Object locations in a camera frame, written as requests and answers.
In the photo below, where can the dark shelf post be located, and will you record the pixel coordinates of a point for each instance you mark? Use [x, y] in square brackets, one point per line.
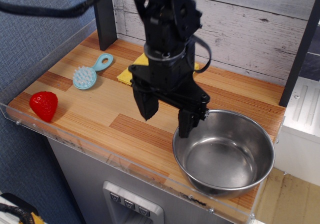
[105, 23]
[305, 43]

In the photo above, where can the red toy strawberry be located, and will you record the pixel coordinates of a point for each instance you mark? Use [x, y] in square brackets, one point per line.
[44, 104]

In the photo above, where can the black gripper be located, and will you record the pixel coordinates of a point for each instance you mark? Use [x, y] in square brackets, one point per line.
[155, 82]

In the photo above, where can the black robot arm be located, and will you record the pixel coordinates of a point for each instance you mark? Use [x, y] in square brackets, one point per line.
[170, 40]

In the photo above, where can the clear acrylic guard rail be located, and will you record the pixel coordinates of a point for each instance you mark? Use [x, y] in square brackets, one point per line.
[29, 168]

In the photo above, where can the dark left shelf post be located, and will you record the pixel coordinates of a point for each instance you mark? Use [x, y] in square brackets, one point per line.
[105, 23]

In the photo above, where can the metal pot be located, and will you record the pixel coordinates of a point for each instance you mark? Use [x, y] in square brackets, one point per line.
[226, 155]

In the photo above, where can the silver dispenser panel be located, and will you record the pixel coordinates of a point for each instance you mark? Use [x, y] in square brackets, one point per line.
[127, 207]

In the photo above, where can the white toy sink unit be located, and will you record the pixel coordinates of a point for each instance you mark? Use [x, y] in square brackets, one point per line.
[297, 144]

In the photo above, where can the yellow object at corner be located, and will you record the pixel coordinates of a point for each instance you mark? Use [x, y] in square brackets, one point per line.
[37, 219]

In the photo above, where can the light blue toy brush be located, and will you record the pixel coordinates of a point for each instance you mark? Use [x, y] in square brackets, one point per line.
[85, 77]

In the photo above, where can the dark right shelf post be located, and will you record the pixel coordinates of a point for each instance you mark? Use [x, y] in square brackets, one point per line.
[305, 43]

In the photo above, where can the grey toy fridge cabinet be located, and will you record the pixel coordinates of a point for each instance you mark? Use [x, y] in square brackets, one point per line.
[85, 176]

